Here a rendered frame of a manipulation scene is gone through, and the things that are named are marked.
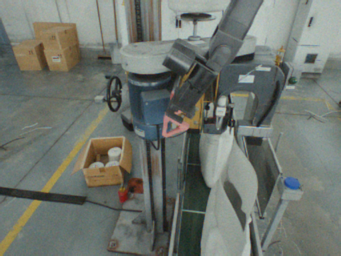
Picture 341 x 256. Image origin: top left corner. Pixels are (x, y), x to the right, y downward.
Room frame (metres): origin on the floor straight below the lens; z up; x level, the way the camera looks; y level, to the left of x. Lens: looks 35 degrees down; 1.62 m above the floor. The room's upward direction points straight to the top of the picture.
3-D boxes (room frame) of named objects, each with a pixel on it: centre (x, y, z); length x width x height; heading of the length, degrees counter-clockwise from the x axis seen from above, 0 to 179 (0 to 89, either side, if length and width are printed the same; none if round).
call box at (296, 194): (0.68, -0.54, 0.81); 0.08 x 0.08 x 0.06; 82
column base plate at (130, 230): (1.02, 0.21, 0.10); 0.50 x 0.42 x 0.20; 172
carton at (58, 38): (4.64, 2.20, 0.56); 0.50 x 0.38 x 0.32; 164
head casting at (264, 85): (0.95, -0.33, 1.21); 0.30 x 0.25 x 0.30; 172
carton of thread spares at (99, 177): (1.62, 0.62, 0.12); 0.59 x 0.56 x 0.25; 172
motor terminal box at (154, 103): (0.63, 0.04, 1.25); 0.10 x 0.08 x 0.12; 107
